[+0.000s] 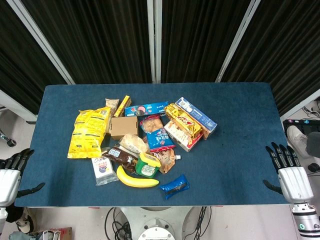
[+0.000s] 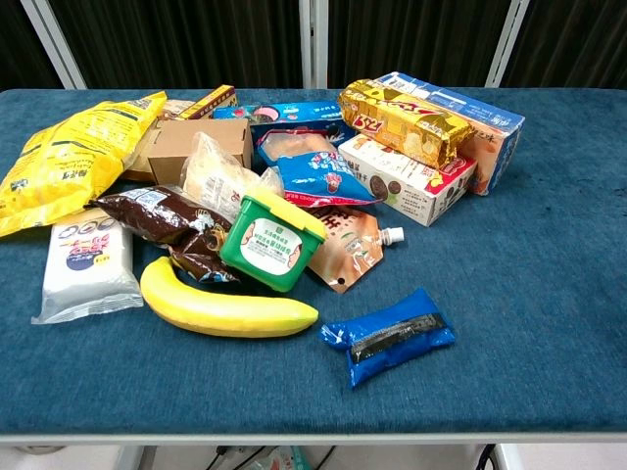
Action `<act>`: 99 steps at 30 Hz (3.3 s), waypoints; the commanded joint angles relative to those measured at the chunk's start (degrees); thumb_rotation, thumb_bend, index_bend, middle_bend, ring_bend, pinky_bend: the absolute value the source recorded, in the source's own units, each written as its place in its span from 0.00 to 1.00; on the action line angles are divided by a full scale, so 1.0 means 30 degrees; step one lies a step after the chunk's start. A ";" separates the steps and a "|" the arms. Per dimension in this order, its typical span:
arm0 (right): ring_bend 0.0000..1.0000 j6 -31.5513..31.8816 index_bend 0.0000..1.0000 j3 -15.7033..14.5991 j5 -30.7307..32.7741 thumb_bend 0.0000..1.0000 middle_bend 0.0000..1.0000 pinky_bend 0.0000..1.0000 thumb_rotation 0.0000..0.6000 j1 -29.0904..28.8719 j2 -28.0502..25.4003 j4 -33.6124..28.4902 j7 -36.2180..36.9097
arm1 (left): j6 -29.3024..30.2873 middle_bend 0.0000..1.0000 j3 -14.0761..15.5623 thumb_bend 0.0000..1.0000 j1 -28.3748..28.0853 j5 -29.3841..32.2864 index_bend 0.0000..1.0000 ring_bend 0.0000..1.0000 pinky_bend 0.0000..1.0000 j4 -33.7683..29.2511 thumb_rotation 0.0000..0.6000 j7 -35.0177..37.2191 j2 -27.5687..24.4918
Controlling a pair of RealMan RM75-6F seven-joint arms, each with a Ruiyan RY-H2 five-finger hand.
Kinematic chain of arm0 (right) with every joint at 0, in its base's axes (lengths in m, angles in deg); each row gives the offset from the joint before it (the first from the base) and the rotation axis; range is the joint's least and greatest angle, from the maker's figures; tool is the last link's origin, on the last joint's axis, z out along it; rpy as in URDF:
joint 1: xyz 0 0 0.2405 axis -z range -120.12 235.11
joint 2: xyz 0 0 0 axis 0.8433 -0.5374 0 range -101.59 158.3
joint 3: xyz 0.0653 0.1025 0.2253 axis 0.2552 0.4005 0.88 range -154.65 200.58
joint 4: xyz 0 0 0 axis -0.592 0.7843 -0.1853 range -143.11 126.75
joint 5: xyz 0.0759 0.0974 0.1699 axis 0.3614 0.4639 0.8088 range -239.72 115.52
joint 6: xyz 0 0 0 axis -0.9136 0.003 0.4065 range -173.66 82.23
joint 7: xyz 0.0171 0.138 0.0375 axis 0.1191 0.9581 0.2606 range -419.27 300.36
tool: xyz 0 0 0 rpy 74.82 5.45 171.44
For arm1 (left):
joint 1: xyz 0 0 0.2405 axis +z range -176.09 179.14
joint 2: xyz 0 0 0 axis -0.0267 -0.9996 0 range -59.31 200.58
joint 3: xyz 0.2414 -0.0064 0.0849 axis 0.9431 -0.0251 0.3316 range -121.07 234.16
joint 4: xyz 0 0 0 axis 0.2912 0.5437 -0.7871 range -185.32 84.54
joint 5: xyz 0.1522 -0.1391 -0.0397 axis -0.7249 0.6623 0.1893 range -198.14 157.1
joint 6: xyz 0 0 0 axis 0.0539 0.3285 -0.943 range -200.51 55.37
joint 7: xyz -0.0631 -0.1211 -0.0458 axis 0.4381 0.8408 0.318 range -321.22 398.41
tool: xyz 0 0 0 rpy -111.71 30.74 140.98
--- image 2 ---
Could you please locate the blue snack packet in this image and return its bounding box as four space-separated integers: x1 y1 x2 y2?
318 287 456 390

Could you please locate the gold red snack box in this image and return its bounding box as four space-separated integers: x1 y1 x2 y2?
337 77 474 168

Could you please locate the orange spout pouch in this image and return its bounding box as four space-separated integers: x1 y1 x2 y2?
306 205 406 295

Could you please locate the green tub with yellow lid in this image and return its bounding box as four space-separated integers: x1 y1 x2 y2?
218 191 328 294

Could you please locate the blue and red snack bag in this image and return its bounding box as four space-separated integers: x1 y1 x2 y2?
276 150 377 209

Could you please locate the clear blue-edged pastry bag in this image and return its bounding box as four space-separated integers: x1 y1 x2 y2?
255 127 339 170

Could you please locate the white cookie box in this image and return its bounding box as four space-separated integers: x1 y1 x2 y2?
337 132 479 228

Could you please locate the clear bag of bread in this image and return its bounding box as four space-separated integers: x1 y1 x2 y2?
179 130 285 221

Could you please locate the blue sandwich cookie box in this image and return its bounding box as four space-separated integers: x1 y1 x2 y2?
213 101 359 148

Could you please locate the yellow banana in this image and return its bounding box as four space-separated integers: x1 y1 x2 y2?
139 256 320 339

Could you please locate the plain cardboard box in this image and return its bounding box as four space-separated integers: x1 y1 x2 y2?
146 117 254 185

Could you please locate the brown chocolate snack bag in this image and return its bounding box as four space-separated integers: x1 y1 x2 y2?
90 184 241 285

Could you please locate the narrow yellow and red box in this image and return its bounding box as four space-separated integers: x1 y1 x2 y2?
175 84 239 121

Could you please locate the blue felt table cover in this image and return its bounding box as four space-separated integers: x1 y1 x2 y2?
0 87 627 436

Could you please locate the small beige snack pack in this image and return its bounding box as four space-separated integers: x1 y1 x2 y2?
156 99 197 121

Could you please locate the long blue and white box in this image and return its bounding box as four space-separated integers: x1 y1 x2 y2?
371 71 526 197

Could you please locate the black pleated curtain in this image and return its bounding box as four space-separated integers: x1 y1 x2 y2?
48 0 303 90
502 0 627 89
325 0 510 89
0 0 65 92

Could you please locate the white tissue pack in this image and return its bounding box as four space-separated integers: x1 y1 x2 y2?
30 208 145 325

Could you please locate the large yellow chips bag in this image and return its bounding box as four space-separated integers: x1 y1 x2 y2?
0 90 169 239

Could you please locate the upright white frame post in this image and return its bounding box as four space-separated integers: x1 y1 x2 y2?
299 0 329 90

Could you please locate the grey metal table frame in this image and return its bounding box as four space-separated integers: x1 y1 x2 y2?
0 432 627 470

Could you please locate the slanted white frame post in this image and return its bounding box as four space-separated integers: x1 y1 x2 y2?
19 0 88 90
484 0 533 89

